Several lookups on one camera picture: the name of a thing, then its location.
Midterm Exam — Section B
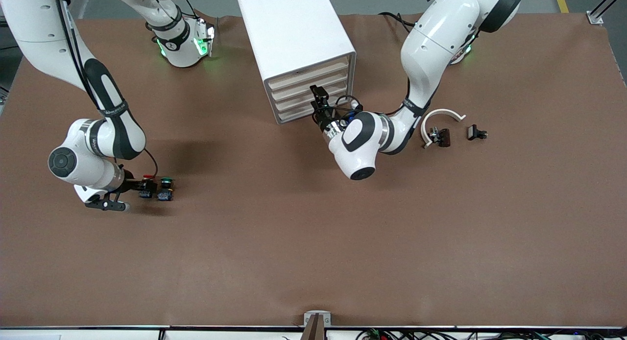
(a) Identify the black left base cable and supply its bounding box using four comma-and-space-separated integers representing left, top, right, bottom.
379, 11, 417, 31

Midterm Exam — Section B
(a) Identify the green push button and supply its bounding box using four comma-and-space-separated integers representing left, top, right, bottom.
157, 177, 176, 202

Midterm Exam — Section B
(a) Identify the dark brown small component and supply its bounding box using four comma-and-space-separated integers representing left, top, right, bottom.
430, 127, 452, 148

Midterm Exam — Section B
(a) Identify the brown camera post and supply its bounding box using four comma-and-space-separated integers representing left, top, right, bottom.
300, 314, 327, 340

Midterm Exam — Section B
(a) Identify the black base cable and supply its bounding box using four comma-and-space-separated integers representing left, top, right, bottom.
379, 11, 417, 31
164, 0, 196, 20

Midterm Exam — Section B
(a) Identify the brown table mat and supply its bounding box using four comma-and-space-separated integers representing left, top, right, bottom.
0, 12, 627, 328

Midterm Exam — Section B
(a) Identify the grey metal bracket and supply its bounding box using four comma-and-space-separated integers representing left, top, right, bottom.
303, 310, 332, 327

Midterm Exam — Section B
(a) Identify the black right base cable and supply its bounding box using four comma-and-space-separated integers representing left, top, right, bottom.
164, 0, 196, 20

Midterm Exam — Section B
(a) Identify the white curved plastic piece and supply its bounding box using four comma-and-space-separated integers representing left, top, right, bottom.
421, 108, 467, 149

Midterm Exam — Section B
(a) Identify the aluminium frame profile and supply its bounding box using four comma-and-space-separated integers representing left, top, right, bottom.
587, 0, 627, 25

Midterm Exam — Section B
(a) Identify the red push button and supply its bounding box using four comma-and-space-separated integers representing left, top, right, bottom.
139, 173, 158, 199

